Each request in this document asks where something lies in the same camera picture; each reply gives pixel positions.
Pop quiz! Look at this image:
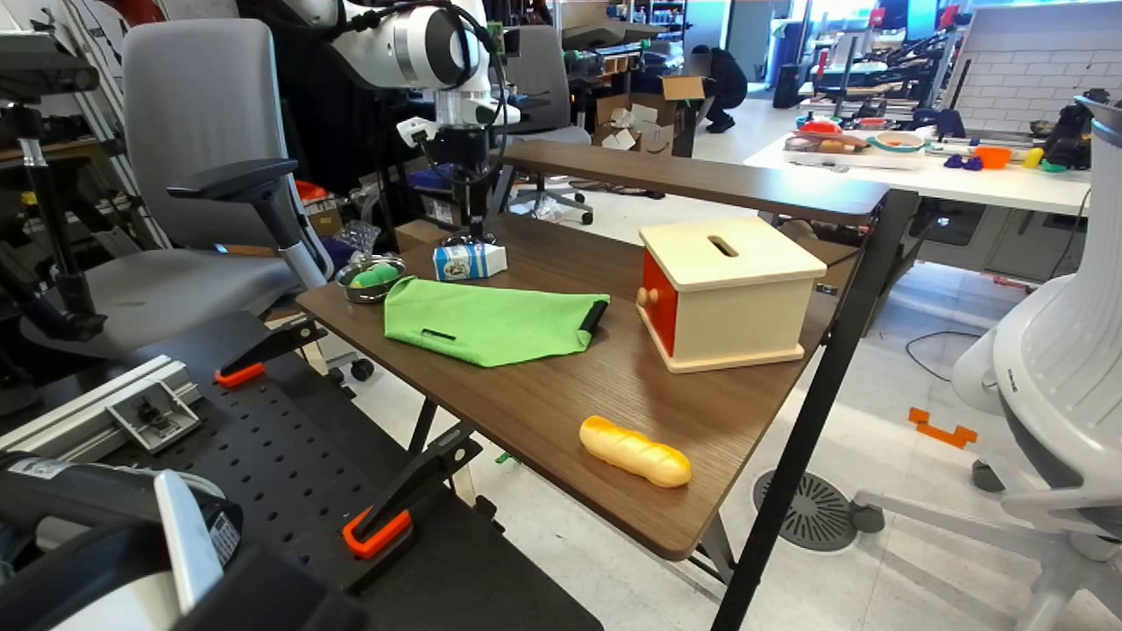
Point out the green cloth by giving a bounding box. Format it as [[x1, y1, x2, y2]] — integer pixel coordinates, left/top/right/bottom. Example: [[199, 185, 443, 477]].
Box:
[[382, 279, 610, 370]]

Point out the orange bracket on floor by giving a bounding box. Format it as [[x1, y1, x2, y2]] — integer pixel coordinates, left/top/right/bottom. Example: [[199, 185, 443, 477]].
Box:
[[910, 406, 980, 448]]

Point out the grey office chair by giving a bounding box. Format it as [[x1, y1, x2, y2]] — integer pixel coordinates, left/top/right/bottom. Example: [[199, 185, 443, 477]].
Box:
[[77, 19, 333, 357]]

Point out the green toy on table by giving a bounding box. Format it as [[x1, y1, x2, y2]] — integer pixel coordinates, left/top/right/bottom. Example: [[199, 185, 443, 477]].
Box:
[[345, 262, 406, 305]]

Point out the cardboard box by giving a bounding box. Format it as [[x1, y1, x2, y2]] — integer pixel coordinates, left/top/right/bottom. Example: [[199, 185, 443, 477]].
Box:
[[594, 94, 678, 154]]

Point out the yellow bread roll toy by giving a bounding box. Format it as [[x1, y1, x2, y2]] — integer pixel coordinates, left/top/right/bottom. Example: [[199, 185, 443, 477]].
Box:
[[580, 419, 696, 492]]

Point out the black perforated breadboard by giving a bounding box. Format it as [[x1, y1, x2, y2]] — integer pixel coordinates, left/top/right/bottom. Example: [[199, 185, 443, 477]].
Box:
[[152, 377, 607, 631]]

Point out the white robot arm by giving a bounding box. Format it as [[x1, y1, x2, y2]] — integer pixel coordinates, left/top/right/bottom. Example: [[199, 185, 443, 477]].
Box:
[[331, 0, 522, 241]]

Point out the left aluminium extrusion rail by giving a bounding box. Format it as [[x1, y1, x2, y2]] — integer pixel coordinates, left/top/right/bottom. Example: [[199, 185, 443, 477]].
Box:
[[0, 353, 199, 463]]

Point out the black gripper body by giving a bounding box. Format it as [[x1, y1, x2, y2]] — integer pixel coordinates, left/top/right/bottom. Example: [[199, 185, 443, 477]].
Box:
[[398, 117, 510, 235]]

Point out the white office chair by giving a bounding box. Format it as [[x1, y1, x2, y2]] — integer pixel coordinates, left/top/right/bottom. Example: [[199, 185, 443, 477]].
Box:
[[853, 97, 1122, 631]]

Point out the wooden box with slot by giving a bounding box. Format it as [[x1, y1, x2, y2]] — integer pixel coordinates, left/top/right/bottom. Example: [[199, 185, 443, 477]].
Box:
[[634, 217, 824, 371]]

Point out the person in black clothes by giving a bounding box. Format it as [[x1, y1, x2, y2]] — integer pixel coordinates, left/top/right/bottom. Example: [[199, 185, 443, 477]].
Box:
[[692, 45, 747, 135]]

